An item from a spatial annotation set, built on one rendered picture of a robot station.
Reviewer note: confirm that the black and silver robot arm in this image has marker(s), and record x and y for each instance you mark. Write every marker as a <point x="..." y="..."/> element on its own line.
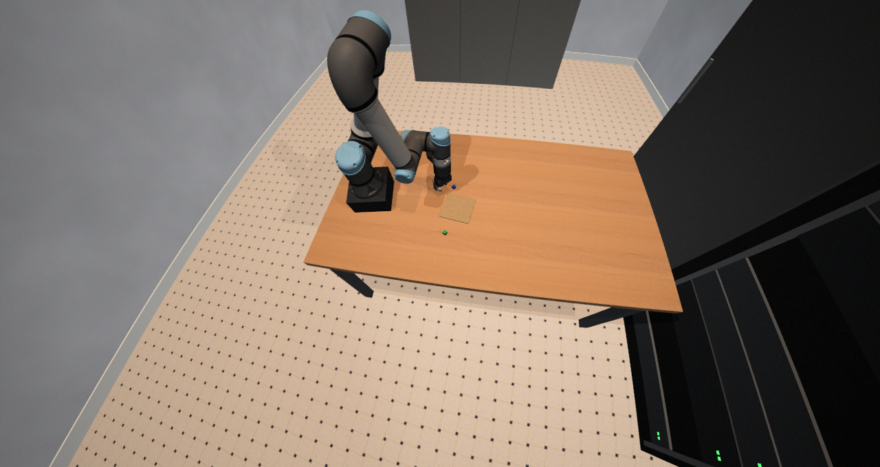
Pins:
<point x="355" y="61"/>

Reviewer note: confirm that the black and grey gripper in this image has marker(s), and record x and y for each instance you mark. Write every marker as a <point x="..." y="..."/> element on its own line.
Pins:
<point x="442" y="170"/>

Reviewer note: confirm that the tan mat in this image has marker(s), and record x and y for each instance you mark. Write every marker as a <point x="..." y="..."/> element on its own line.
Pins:
<point x="457" y="208"/>

